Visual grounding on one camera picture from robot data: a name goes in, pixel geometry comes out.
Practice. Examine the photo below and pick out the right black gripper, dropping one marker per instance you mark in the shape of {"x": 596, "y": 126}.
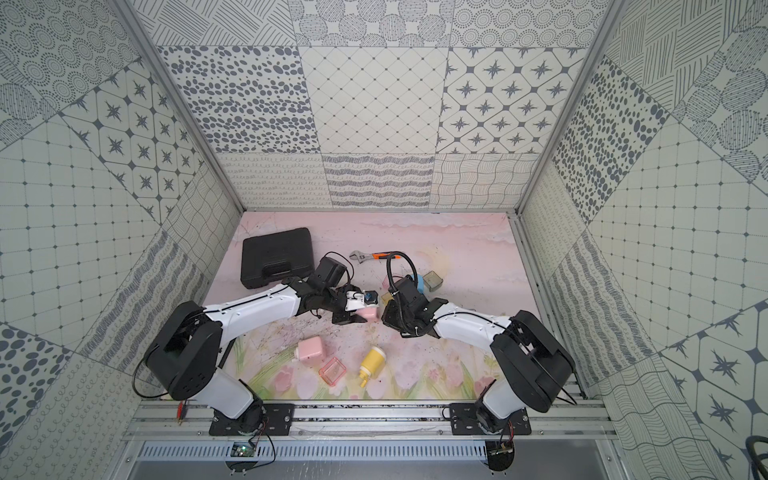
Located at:
{"x": 387, "y": 319}

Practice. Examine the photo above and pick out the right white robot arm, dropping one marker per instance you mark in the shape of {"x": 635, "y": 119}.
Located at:
{"x": 534, "y": 364}

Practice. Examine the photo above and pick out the pink transparent tray near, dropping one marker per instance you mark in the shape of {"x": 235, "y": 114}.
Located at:
{"x": 332, "y": 372}

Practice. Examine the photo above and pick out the black plastic tool case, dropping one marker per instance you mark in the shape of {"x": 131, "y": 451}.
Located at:
{"x": 276, "y": 256}

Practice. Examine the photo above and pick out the grey transparent tray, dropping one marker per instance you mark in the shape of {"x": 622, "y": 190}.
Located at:
{"x": 431, "y": 281}

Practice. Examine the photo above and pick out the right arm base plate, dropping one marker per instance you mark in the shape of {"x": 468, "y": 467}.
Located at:
{"x": 475, "y": 419}

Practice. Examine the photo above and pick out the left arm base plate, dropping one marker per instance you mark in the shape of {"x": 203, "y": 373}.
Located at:
{"x": 272, "y": 419}

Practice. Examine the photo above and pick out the aluminium mounting rail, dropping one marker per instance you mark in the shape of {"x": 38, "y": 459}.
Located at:
{"x": 371, "y": 420}

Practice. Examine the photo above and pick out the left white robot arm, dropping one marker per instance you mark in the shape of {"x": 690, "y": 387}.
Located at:
{"x": 185, "y": 354}

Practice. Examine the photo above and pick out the pink pencil sharpener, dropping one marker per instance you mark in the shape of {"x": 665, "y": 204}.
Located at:
{"x": 310, "y": 351}
{"x": 368, "y": 314}

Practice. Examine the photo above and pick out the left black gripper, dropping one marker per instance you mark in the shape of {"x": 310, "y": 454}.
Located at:
{"x": 346, "y": 302}

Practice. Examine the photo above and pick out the orange handled adjustable wrench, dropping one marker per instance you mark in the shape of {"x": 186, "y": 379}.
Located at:
{"x": 362, "y": 257}

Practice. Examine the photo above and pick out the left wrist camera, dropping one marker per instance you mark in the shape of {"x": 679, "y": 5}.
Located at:
{"x": 327, "y": 275}

